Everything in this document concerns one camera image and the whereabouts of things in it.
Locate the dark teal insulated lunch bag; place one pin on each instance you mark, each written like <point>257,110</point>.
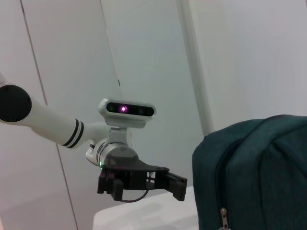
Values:
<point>251,172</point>

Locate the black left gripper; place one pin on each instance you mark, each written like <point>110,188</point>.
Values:
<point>129,165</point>

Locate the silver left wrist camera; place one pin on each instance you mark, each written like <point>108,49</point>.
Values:
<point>124,110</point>

